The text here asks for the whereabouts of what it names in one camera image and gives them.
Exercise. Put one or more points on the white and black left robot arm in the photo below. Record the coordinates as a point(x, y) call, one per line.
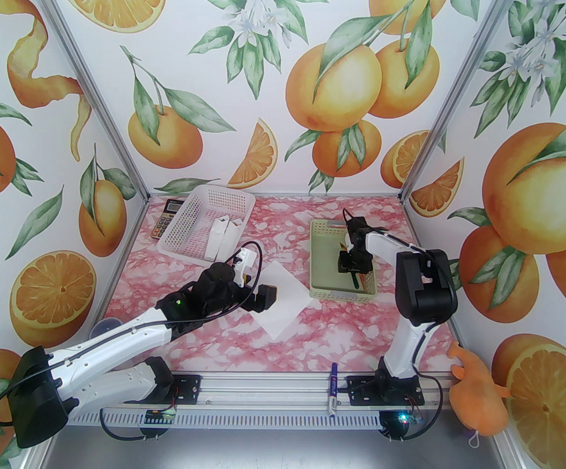
point(107, 345)

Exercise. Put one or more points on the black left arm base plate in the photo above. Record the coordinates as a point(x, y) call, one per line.
point(187, 389)

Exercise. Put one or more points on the black calculator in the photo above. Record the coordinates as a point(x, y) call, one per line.
point(163, 223)

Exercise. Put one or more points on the white paper napkin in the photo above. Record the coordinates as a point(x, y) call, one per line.
point(290, 306)

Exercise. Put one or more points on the small circuit board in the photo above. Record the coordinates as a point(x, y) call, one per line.
point(412, 419)
point(160, 417)

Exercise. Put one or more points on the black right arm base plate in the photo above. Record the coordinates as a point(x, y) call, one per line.
point(361, 389)

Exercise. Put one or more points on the green perforated plastic basket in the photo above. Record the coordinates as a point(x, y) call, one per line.
point(326, 271)

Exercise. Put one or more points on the aluminium frame post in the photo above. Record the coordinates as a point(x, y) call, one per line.
point(459, 86)
point(94, 86)

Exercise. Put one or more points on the blue marker pen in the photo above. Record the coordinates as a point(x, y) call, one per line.
point(332, 389)

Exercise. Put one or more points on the white perforated plastic basket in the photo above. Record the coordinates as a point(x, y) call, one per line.
point(185, 223)

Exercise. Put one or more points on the orange plush toy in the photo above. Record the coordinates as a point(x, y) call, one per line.
point(478, 398)

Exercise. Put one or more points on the aluminium mounting rail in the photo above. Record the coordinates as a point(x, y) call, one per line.
point(263, 389)

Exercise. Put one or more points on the white folded paper packet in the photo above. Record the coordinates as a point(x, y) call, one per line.
point(216, 242)
point(234, 237)

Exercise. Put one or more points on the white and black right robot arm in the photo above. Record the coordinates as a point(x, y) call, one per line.
point(409, 345)

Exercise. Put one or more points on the purple plastic cup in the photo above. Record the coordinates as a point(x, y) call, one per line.
point(104, 328)

